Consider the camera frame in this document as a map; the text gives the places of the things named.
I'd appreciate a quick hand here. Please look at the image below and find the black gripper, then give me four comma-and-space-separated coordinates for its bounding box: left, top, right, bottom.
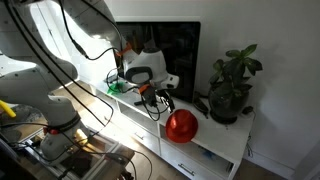
140, 84, 176, 114

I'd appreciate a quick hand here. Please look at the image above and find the red sequin hat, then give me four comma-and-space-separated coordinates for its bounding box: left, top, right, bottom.
165, 108, 200, 144

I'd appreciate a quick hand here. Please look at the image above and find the black flat screen television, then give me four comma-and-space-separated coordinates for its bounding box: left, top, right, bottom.
114, 21, 202, 104

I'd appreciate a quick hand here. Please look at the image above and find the green plastic box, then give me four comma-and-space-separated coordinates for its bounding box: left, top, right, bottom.
106, 81, 127, 96

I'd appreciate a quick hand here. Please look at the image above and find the black plant pot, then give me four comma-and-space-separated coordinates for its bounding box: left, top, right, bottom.
207, 86, 251, 126

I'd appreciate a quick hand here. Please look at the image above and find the white TV cabinet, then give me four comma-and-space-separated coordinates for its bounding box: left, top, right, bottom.
89, 79, 256, 180

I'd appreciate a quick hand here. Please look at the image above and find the green leafy houseplant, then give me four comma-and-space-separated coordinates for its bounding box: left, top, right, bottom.
209, 43, 264, 101

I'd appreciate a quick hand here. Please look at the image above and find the yellow tube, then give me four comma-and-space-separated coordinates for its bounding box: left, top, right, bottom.
0, 99, 17, 119

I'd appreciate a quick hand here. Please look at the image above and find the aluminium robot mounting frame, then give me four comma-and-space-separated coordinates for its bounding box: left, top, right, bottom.
19, 131, 136, 180

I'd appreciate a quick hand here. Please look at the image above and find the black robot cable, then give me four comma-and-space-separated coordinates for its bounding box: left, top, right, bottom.
57, 0, 122, 62

